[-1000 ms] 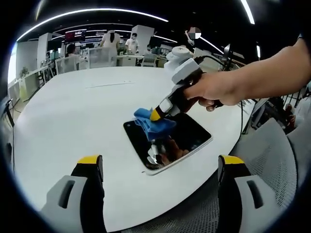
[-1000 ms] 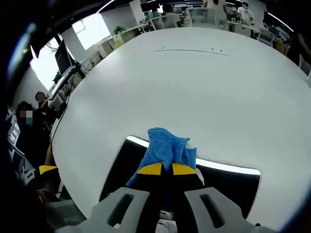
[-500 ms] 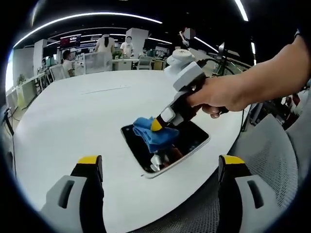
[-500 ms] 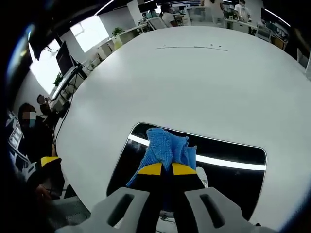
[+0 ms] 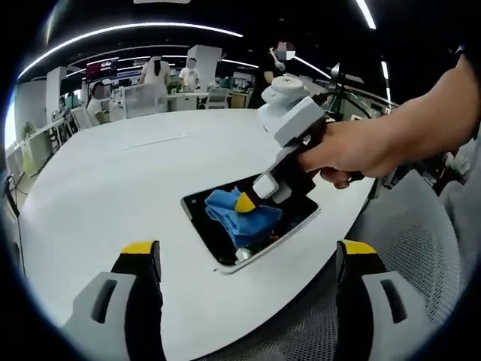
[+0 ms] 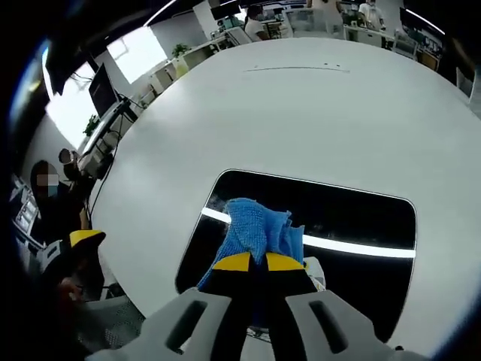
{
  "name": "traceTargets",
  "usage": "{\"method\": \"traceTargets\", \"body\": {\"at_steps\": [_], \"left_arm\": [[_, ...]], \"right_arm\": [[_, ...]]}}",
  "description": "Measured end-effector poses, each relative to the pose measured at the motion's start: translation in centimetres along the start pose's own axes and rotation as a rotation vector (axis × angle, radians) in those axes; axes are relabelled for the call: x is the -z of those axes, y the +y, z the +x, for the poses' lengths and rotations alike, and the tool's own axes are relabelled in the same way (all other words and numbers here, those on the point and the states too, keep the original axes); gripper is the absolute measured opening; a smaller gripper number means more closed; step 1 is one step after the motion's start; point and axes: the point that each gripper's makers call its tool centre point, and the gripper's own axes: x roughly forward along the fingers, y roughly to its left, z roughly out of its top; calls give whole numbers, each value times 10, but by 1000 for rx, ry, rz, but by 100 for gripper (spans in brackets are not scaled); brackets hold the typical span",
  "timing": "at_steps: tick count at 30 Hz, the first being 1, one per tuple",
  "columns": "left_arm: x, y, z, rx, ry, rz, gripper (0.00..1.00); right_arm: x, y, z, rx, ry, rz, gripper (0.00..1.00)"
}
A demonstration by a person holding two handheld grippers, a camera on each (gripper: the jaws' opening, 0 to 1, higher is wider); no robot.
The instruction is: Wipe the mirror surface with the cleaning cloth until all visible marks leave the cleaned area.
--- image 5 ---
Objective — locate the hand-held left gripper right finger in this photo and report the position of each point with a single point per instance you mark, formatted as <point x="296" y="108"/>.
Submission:
<point x="379" y="319"/>

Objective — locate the grey mesh office chair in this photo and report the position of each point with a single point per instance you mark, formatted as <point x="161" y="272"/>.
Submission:
<point x="398" y="233"/>

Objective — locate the white low cabinet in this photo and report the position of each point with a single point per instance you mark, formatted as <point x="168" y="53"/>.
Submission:
<point x="34" y="150"/>

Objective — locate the person's grey shirt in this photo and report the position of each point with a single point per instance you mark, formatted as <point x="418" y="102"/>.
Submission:
<point x="466" y="210"/>

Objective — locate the blue cleaning cloth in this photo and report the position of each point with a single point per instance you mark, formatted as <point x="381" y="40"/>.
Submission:
<point x="233" y="222"/>

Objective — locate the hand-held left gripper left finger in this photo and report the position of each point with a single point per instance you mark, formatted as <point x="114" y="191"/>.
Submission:
<point x="112" y="319"/>

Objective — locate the person's right hand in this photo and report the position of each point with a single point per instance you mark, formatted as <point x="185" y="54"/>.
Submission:
<point x="349" y="150"/>

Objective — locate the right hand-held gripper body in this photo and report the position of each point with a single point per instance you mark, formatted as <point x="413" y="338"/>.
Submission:
<point x="293" y="120"/>

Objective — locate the curved ceiling light strip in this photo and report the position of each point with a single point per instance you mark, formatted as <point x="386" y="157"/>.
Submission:
<point x="124" y="32"/>

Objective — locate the dark wall display screen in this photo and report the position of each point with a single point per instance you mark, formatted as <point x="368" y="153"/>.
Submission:
<point x="102" y="69"/>

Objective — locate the green plant on cabinet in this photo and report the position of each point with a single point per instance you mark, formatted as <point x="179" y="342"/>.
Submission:
<point x="27" y="129"/>

